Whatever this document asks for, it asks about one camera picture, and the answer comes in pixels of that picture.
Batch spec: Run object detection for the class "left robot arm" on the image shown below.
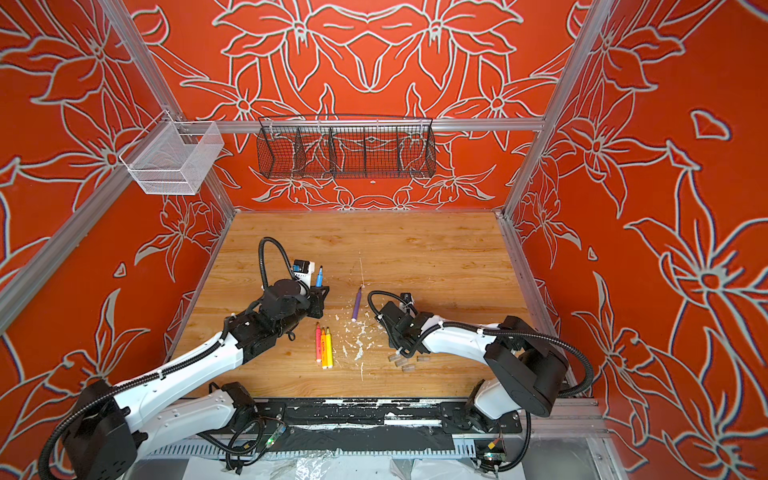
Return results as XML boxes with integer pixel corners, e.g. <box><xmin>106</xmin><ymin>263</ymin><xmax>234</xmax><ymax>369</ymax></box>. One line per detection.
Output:
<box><xmin>37</xmin><ymin>279</ymin><xmax>330</xmax><ymax>479</ymax></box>

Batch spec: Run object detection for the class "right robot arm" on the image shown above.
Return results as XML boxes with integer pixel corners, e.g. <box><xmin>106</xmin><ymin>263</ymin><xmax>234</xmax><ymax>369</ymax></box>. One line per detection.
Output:
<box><xmin>372</xmin><ymin>301</ymin><xmax>595</xmax><ymax>420</ymax></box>

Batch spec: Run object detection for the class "red pen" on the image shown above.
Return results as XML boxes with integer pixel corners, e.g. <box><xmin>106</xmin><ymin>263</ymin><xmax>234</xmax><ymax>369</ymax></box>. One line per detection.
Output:
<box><xmin>315</xmin><ymin>323</ymin><xmax>324</xmax><ymax>365</ymax></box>

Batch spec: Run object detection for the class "purple pen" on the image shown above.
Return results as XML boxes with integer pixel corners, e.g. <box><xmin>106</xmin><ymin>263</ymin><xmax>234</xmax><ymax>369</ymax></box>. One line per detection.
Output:
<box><xmin>351</xmin><ymin>286</ymin><xmax>362</xmax><ymax>322</ymax></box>

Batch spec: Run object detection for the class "orange pen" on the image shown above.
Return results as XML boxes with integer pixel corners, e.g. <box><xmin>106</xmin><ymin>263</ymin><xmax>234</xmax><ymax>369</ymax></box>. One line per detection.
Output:
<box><xmin>320</xmin><ymin>327</ymin><xmax>328</xmax><ymax>369</ymax></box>

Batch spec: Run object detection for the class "yellow pen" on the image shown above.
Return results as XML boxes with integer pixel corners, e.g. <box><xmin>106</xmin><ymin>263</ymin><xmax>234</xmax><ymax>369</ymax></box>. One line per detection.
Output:
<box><xmin>324</xmin><ymin>328</ymin><xmax>334</xmax><ymax>369</ymax></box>

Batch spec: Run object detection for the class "clear plastic bin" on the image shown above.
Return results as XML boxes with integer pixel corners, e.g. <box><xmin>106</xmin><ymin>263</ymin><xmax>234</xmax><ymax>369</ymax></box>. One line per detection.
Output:
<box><xmin>119</xmin><ymin>121</ymin><xmax>224</xmax><ymax>196</ymax></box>

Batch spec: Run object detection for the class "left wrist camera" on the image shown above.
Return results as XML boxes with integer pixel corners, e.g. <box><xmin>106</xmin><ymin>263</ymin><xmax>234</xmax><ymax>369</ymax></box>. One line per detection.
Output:
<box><xmin>292</xmin><ymin>259</ymin><xmax>316</xmax><ymax>287</ymax></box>

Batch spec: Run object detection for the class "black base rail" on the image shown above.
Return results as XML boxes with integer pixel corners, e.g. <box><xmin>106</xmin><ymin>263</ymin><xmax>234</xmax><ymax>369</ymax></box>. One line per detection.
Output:
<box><xmin>254</xmin><ymin>398</ymin><xmax>523</xmax><ymax>434</ymax></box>

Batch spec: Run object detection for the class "black wire basket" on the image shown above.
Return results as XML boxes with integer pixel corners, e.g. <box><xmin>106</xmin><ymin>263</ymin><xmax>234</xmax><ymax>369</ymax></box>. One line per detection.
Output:
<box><xmin>256</xmin><ymin>115</ymin><xmax>437</xmax><ymax>180</ymax></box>

